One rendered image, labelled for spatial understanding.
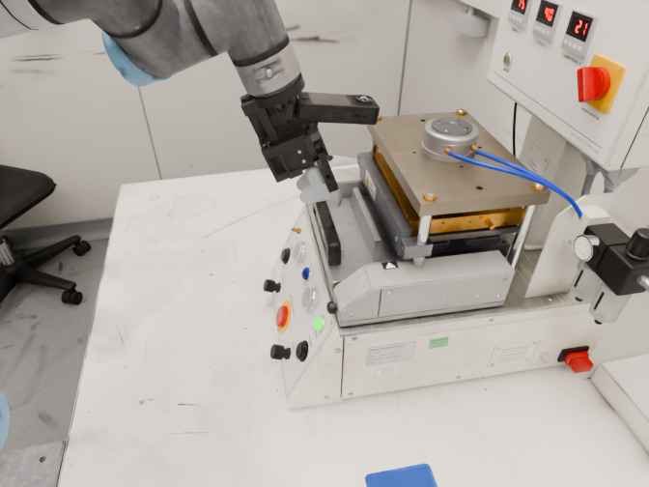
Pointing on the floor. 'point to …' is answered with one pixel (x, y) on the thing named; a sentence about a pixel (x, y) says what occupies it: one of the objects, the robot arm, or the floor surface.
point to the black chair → (20, 268)
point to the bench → (557, 464)
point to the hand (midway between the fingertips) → (339, 197)
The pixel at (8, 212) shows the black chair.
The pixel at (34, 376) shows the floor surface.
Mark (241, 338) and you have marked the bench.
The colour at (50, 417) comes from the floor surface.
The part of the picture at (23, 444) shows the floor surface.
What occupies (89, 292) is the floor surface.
